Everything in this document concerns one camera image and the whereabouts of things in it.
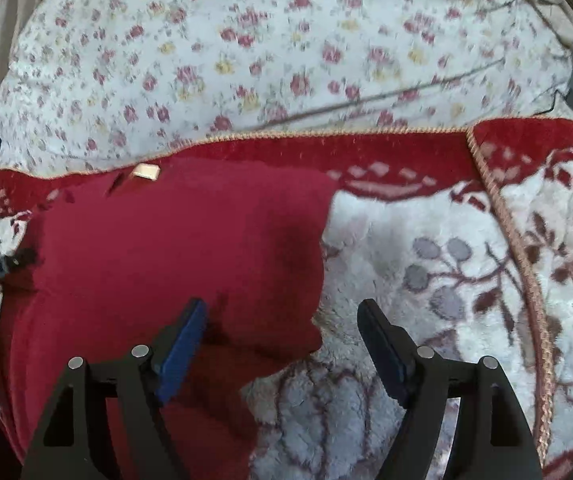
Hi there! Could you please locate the white floral duvet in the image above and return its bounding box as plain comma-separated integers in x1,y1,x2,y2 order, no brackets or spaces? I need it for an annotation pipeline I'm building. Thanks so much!
0,0,571,177

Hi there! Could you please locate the dark red knit sweater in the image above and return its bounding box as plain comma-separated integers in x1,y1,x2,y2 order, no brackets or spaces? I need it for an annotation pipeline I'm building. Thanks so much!
0,158,337,479

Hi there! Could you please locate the red and white plush blanket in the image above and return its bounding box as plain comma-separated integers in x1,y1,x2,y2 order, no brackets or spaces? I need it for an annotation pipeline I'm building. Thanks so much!
0,118,573,479

